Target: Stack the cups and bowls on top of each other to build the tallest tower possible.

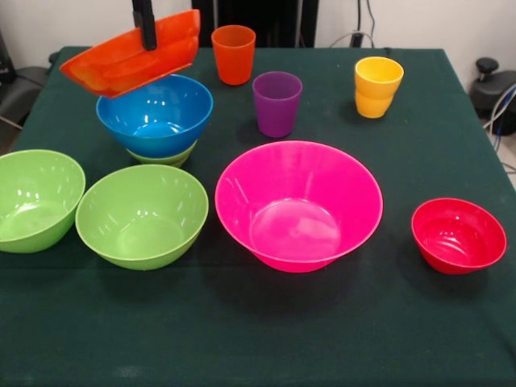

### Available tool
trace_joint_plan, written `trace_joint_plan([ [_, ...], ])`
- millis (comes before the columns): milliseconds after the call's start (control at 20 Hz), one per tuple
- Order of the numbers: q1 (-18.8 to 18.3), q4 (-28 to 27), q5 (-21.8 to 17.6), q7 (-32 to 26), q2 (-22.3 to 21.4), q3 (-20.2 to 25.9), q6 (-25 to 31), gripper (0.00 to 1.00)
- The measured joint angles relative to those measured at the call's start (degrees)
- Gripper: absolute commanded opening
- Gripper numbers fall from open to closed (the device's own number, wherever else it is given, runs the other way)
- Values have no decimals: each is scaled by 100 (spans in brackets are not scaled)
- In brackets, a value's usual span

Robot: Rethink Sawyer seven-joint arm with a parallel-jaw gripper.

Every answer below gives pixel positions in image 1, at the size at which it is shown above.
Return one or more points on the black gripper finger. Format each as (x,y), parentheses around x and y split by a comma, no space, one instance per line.
(147,24)

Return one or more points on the orange plastic bowl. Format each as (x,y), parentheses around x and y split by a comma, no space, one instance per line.
(121,68)

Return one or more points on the blue plastic bowl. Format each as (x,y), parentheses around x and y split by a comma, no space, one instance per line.
(161,117)

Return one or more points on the large green plastic bowl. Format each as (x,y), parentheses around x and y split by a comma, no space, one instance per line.
(141,225)
(36,201)

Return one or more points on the pink plastic bowl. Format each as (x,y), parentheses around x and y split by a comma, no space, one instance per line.
(298,209)

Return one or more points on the orange plastic cup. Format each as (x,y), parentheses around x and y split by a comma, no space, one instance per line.
(234,56)

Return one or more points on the small green plastic bowl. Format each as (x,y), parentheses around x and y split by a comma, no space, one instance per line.
(169,159)

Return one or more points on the black office chair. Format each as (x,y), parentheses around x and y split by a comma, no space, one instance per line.
(24,88)

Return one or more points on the purple plastic cup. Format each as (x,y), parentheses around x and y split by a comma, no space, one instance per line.
(276,105)

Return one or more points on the black power plug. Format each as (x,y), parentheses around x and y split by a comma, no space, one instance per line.
(356,39)

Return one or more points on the yellow plastic cup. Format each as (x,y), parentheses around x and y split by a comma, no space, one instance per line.
(374,106)
(379,76)

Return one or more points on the dark green tablecloth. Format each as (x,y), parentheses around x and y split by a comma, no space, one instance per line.
(282,334)

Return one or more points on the black equipment base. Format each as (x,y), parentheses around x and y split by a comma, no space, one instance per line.
(489,90)

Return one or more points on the small red plastic bowl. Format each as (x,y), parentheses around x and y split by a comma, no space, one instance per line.
(457,238)

